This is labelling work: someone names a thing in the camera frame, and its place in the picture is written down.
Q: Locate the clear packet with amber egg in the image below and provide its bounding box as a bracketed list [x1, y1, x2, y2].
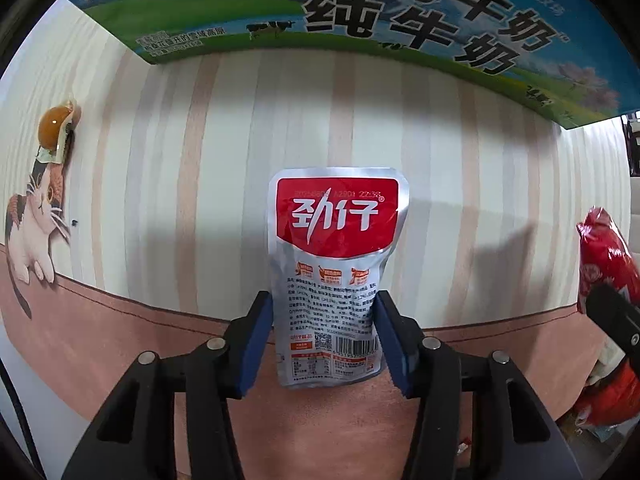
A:
[37, 100, 83, 166]

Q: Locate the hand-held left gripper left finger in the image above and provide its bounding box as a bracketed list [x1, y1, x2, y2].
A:
[60, 290, 275, 480]

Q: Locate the silver red-label snack packet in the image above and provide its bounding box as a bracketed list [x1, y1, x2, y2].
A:
[267, 167, 411, 388]

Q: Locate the striped cat print tablecloth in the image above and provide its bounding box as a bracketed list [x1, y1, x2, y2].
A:
[0, 0, 640, 480]

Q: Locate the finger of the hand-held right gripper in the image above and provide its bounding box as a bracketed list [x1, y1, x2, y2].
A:
[585, 282, 640, 376]

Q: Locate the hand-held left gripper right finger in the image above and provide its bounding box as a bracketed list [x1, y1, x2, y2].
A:
[375, 291, 581, 480]

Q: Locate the red plastic bag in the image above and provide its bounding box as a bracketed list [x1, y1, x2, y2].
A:
[570, 340, 640, 428]

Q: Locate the dark wooden chair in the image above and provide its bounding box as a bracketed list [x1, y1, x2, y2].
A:
[620, 112, 640, 178]

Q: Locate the green blue milk carton box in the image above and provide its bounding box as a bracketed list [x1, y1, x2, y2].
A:
[65, 0, 640, 131]

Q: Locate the long red snack packet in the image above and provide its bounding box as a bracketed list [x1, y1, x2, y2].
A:
[576, 206, 640, 321]

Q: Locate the black cable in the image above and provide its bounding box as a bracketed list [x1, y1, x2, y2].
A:
[0, 360, 41, 480]

